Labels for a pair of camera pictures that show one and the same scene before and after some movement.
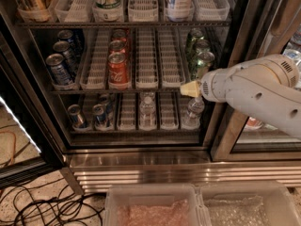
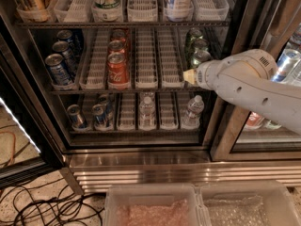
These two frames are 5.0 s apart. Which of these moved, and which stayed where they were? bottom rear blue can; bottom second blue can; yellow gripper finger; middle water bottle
Moved: yellow gripper finger
Stayed: middle water bottle; bottom second blue can; bottom rear blue can
